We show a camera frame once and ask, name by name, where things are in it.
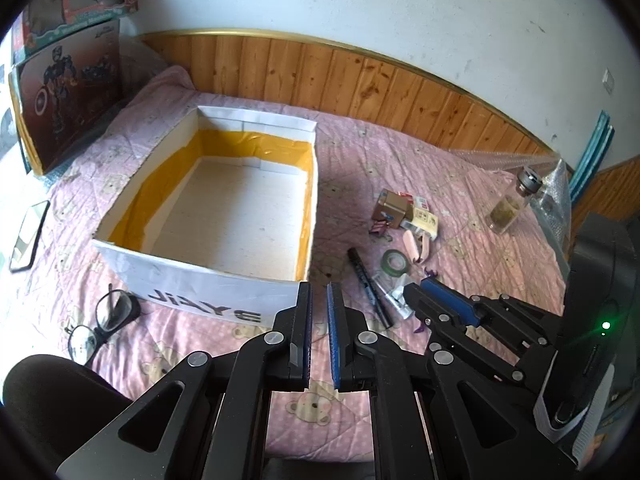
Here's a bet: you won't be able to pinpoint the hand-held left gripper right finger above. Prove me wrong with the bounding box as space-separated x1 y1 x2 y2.
326 281 582 480

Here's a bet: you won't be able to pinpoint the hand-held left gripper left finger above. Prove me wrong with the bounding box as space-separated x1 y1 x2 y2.
55 281 314 480

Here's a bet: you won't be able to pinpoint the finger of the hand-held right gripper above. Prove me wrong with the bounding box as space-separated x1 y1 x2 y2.
420 278 568 363
403 284 542 403

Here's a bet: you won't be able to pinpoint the white plug charger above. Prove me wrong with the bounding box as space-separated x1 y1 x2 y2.
382 282 415 320

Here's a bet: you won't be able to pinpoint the black marker pen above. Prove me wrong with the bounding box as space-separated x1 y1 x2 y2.
347 247 394 332

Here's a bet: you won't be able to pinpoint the pink clip case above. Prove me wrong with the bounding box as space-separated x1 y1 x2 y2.
401 229 437 266

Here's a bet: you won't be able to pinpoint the green tape roll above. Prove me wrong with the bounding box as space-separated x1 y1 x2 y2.
381 248 412 278

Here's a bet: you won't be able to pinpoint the yellow tissue pack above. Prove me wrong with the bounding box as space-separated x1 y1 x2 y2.
400 209 442 240

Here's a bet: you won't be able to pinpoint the white cardboard box yellow tape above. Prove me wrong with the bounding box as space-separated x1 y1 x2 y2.
91 105 320 328

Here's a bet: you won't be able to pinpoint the glass bottle metal cap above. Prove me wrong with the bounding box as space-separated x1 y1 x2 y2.
487 166 544 235

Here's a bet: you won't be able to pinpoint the pink bear printed blanket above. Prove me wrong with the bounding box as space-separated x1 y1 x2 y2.
0 65 572 466

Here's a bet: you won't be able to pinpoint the blue foam strips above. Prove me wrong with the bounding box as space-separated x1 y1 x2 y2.
569 110 616 207

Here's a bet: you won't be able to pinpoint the black eyeglasses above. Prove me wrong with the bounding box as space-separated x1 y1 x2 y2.
64 284 142 367

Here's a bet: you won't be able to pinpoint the person's dark trouser leg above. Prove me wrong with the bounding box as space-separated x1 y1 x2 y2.
1 354 137 480

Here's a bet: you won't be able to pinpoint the black smartphone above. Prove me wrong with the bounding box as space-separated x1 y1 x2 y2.
9 200 51 274

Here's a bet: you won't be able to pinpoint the robot figure toy box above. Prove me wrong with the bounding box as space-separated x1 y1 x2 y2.
9 20 122 177

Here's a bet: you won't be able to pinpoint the teal and red toy box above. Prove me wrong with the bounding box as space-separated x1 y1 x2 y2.
11 0 139 56

